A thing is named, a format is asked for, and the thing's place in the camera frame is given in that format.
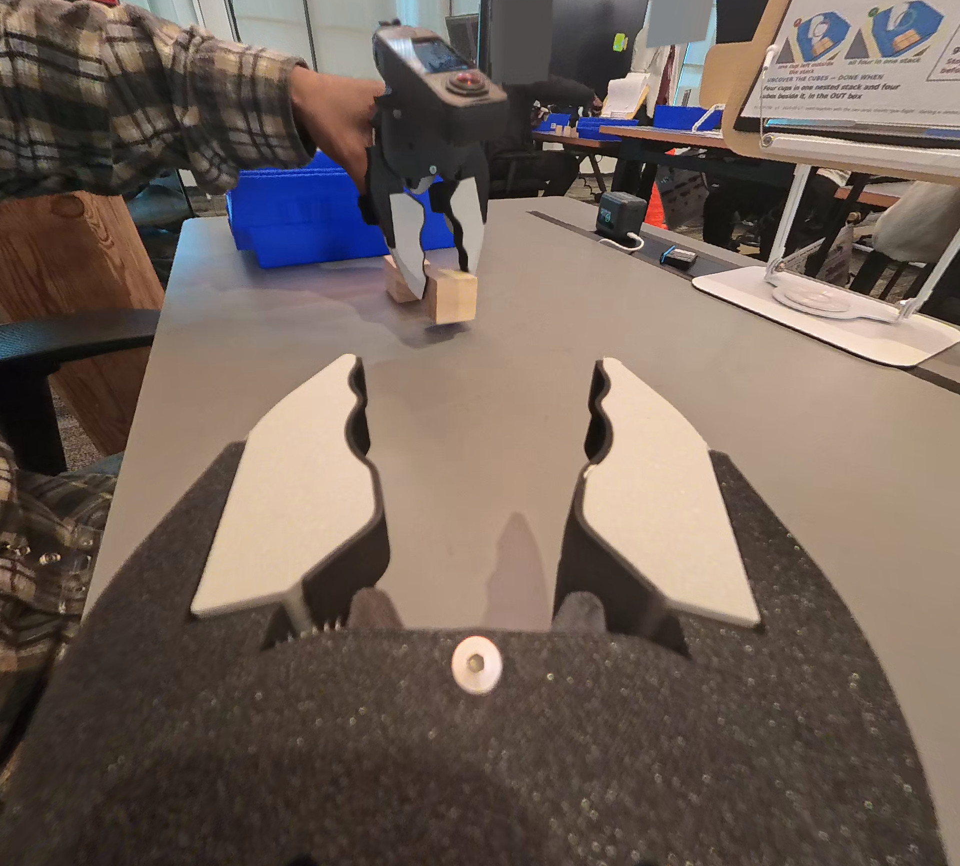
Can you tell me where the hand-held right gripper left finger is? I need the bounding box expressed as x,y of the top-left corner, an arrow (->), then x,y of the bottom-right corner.
189,355 -> 391,620

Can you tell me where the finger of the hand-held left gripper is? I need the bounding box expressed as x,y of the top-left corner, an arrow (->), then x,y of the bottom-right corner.
387,190 -> 431,302
448,176 -> 489,275

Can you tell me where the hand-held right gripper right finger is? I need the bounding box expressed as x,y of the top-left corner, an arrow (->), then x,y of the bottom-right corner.
556,358 -> 762,629

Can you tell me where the wooden cube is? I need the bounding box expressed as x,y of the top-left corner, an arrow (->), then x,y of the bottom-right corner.
425,270 -> 479,325
384,255 -> 434,304

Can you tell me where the blue plastic bin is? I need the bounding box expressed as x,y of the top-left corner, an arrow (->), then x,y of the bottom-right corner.
226,150 -> 460,272

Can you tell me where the person's left forearm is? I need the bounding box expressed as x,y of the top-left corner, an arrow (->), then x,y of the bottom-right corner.
0,0 -> 316,201

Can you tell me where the person's left hand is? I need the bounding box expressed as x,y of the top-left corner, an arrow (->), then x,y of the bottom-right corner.
288,65 -> 385,196

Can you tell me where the black battery charger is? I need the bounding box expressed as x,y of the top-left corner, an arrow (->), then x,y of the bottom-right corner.
596,191 -> 648,238

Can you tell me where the black monitor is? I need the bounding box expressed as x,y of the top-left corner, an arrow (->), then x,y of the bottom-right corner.
716,0 -> 786,47
498,0 -> 652,93

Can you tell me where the white paper stack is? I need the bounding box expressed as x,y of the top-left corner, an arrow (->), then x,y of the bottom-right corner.
603,73 -> 652,120

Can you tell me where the wooden-top desk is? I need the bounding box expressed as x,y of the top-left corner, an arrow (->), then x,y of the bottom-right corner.
532,122 -> 909,252

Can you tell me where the person in plaid shirt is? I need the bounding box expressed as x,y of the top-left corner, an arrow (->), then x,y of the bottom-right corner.
0,439 -> 119,758

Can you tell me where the black office chair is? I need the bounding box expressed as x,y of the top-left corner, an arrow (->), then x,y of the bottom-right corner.
0,309 -> 162,475

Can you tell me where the wooden pillar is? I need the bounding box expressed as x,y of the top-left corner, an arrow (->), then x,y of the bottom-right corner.
0,190 -> 166,458

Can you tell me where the white instruction sheet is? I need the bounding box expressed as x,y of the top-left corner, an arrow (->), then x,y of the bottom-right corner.
738,0 -> 960,131

